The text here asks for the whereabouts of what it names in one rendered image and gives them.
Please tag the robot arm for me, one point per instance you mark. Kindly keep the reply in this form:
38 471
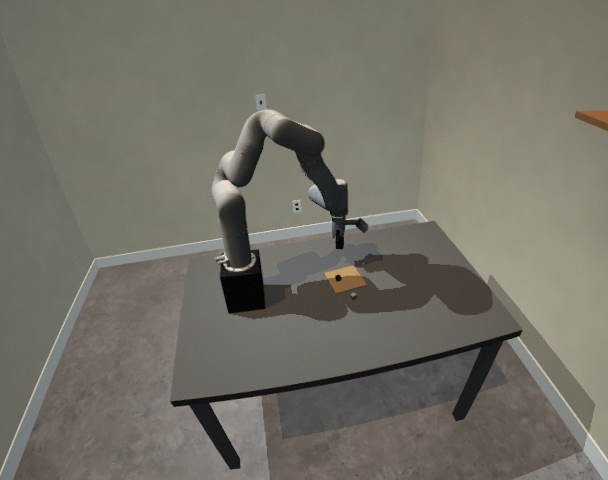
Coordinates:
240 168

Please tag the orange flat mat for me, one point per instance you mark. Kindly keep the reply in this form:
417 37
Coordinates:
350 279

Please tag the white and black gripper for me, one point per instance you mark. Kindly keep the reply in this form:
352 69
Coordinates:
337 228

